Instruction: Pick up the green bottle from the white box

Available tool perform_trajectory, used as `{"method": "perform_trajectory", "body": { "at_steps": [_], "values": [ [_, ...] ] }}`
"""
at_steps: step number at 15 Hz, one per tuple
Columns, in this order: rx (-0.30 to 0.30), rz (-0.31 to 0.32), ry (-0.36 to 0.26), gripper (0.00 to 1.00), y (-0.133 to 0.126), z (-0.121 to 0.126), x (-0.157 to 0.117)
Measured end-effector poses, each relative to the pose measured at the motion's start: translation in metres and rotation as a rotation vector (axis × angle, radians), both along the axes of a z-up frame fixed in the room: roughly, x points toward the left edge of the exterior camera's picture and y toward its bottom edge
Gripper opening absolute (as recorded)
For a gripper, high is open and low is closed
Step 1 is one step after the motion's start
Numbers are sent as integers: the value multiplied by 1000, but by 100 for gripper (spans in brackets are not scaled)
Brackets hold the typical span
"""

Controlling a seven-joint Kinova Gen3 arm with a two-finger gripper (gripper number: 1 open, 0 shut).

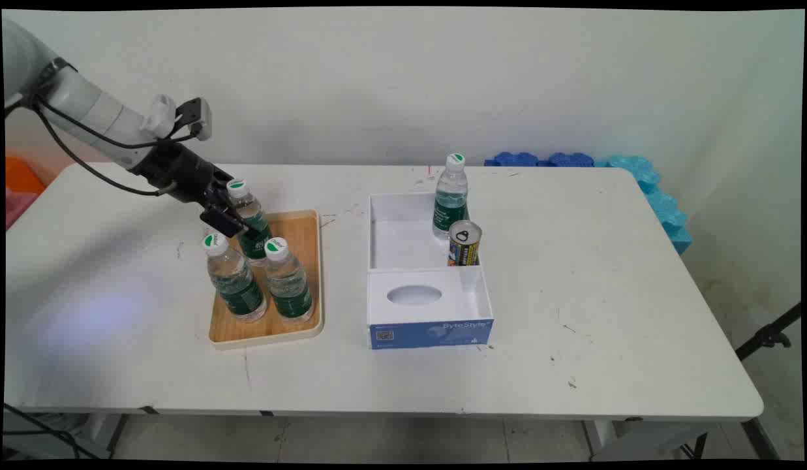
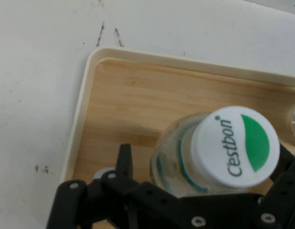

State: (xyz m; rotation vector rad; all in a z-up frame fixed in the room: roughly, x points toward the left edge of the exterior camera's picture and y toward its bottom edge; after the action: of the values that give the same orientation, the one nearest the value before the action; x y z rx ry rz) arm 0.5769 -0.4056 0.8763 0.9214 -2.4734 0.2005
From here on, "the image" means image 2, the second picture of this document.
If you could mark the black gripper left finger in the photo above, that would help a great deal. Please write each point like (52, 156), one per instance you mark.
(124, 162)

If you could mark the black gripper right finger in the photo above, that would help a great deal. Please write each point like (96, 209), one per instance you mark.
(287, 181)

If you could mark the clear water bottle white cap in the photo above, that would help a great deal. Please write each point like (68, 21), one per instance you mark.
(233, 145)

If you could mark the wooden tray cream rim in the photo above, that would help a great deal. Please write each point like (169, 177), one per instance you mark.
(142, 95)

